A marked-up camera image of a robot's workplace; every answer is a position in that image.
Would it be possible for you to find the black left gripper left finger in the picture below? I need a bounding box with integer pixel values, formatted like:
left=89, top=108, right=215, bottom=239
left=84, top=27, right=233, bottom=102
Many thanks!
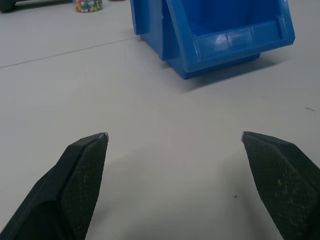
left=0, top=132, right=110, bottom=240

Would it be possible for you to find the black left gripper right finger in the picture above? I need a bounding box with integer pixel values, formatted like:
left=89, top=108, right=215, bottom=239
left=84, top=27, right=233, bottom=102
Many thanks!
left=241, top=131, right=320, bottom=240

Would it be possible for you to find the blue plastic storage bin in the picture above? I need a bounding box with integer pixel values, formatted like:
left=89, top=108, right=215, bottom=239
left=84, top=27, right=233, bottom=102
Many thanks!
left=129, top=0, right=296, bottom=80

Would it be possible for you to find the black device base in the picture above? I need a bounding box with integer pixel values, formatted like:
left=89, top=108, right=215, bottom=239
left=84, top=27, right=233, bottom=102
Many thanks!
left=0, top=0, right=75, bottom=14

